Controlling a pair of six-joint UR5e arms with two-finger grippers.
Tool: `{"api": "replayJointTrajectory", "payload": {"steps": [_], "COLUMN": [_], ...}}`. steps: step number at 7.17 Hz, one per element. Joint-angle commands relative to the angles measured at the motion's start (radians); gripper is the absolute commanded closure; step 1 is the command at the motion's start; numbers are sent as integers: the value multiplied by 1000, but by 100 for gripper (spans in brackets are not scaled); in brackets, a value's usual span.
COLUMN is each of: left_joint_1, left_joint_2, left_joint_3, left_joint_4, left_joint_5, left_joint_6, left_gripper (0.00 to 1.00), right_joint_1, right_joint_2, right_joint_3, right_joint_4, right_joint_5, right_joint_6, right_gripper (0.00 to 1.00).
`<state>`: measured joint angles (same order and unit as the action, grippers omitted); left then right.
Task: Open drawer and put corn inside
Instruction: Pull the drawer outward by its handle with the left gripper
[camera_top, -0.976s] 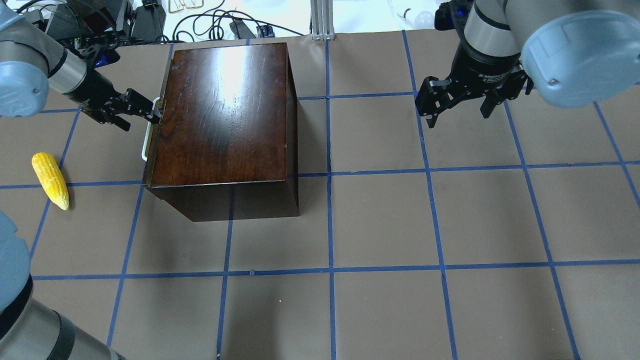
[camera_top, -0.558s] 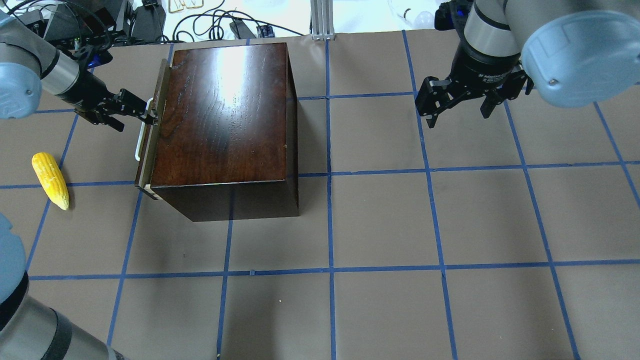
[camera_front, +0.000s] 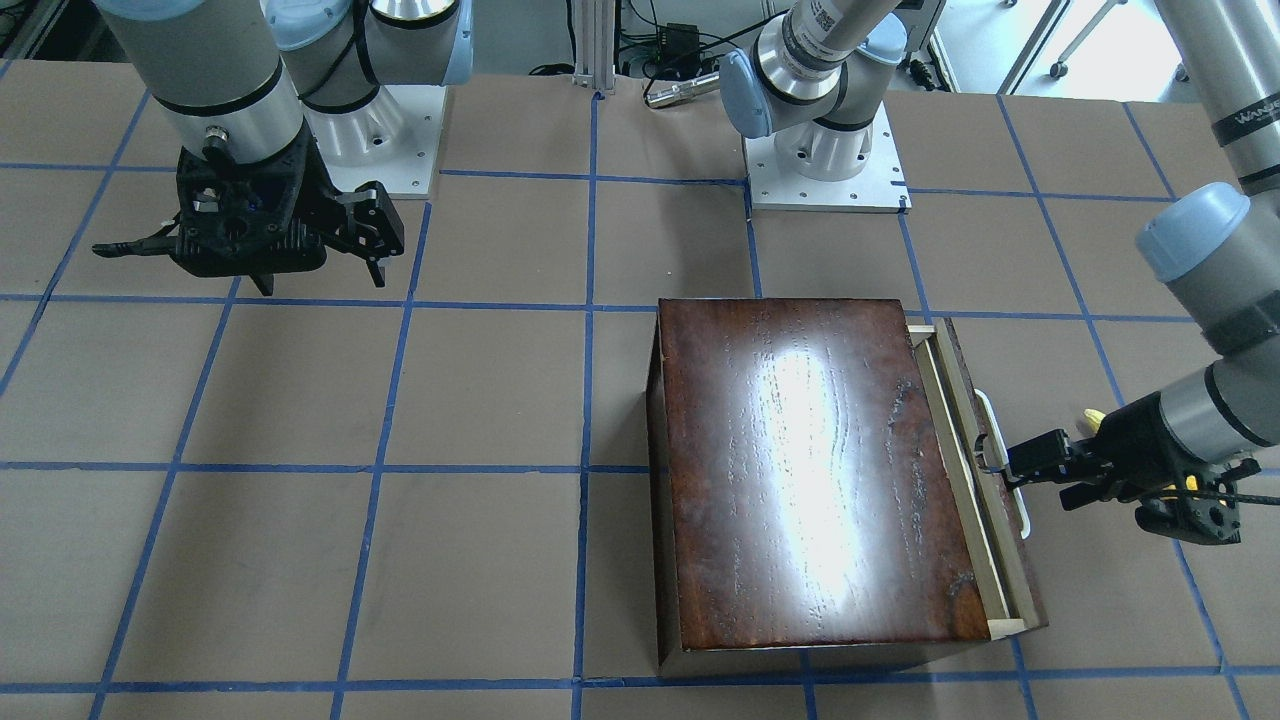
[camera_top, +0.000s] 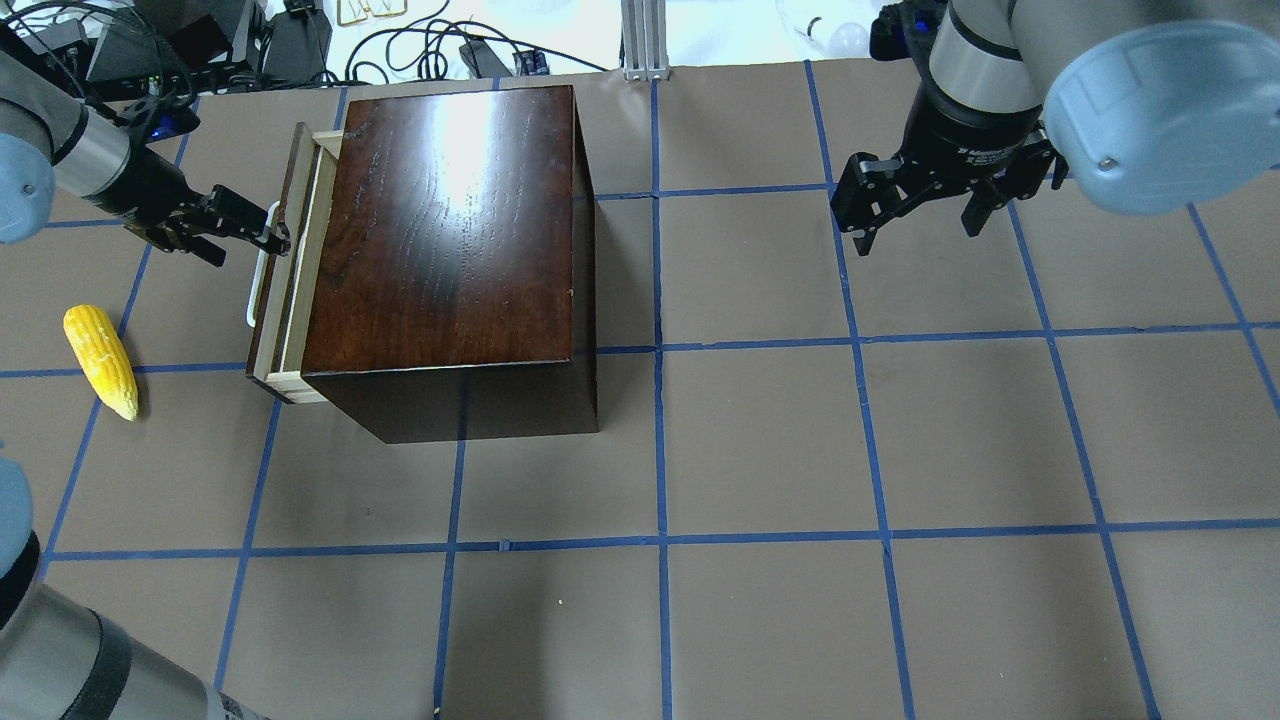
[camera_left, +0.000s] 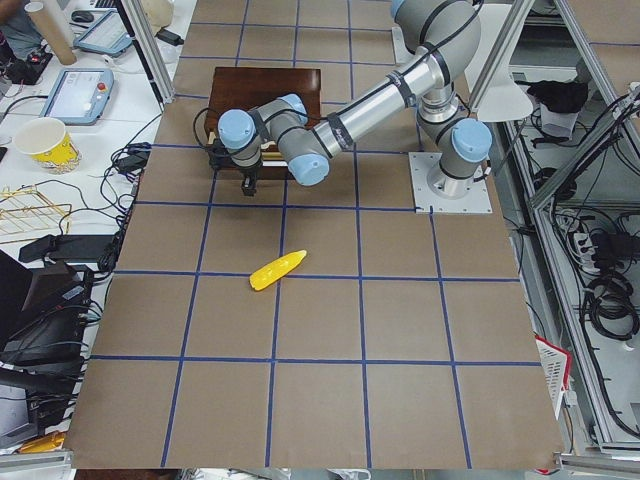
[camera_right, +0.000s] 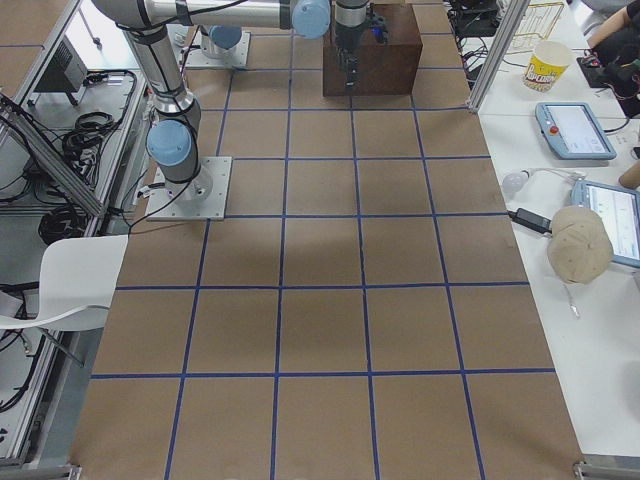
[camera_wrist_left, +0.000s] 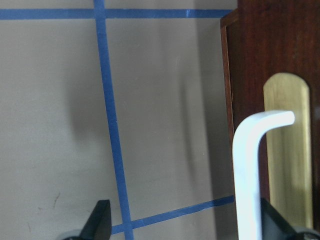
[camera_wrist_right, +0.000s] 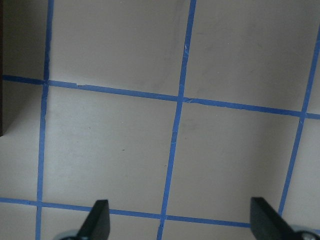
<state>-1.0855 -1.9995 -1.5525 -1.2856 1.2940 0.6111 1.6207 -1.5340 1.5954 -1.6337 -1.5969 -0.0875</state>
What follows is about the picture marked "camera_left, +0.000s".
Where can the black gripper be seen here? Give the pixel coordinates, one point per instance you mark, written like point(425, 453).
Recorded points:
point(248, 172)

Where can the yellow plastic corn cob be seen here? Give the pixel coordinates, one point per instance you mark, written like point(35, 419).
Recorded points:
point(276, 269)

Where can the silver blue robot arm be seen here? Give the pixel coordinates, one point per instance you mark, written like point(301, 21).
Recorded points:
point(443, 37)

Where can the dark brown wooden drawer cabinet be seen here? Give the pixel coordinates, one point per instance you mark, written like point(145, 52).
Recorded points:
point(248, 87)

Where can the blue teach pendant tablet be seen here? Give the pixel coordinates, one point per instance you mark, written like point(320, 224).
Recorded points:
point(79, 96)

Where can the yellow white paper cup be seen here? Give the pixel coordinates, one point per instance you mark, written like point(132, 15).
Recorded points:
point(47, 141)

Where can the black power adapter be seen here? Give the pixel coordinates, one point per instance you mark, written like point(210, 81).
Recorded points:
point(86, 248)

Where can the cardboard tube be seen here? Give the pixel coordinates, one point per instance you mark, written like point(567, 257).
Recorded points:
point(52, 24)

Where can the black electronics box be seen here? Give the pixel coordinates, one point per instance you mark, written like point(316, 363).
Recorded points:
point(42, 326)

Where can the white desk lamp shade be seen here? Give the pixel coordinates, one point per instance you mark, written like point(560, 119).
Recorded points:
point(504, 100)

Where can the red white plastic basket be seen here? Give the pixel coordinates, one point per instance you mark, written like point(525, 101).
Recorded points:
point(556, 363)

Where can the gold wire rack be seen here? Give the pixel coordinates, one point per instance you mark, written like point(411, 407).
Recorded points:
point(27, 214)

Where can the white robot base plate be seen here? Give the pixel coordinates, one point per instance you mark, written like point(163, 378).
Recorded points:
point(435, 193)

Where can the aluminium frame rack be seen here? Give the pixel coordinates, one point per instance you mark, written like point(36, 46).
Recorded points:
point(577, 192)

